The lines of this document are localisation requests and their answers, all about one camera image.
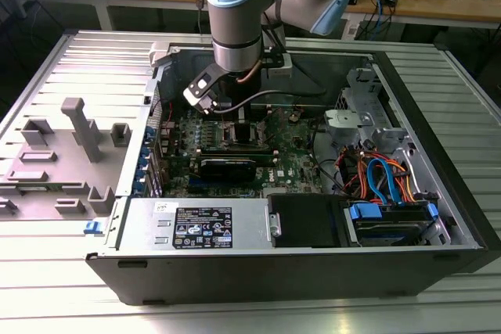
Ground CPU socket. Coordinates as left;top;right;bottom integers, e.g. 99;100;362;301
221;120;267;152

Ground black RAM slot bank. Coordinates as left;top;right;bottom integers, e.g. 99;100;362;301
196;145;278;167

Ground metal rear port block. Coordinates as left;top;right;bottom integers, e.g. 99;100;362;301
158;120;178;155

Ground green Dell motherboard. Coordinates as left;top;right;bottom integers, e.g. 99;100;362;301
158;105;328;199

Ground small white barcode sticker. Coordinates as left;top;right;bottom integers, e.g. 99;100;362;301
152;200;179;214

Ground black power supply label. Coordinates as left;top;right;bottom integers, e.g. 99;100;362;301
173;207;234;250

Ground grey parts rack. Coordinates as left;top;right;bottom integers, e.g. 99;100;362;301
0;97;132;222

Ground grey power supply unit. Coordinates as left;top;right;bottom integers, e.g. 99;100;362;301
116;196;275;252

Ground open black PC case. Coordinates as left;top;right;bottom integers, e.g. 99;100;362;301
85;41;501;307

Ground silver metal disk bay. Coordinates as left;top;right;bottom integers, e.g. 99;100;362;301
323;66;457;248

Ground hard disk in blue carrier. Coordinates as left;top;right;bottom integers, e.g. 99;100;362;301
343;200;440;248

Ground copper coloured hose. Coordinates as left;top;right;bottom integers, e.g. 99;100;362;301
237;59;262;85

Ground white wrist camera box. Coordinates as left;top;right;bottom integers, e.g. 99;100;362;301
182;62;221;115

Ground small grey wrist camera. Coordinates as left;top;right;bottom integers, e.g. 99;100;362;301
269;53;293;79

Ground black camera cable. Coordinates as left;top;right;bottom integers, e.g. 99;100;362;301
213;89;326;116

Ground thin red wire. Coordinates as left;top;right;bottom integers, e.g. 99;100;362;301
153;98;174;126

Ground grey plastic bracket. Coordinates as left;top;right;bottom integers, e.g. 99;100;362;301
323;109;362;140

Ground silver latch handle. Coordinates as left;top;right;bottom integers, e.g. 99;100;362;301
265;211;283;238

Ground blue network cable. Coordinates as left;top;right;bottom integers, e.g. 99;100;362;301
367;0;384;36

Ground blue data wire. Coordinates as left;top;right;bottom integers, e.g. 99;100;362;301
366;157;397;207

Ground orange red power wires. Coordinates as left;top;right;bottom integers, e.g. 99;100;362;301
336;145;423;206

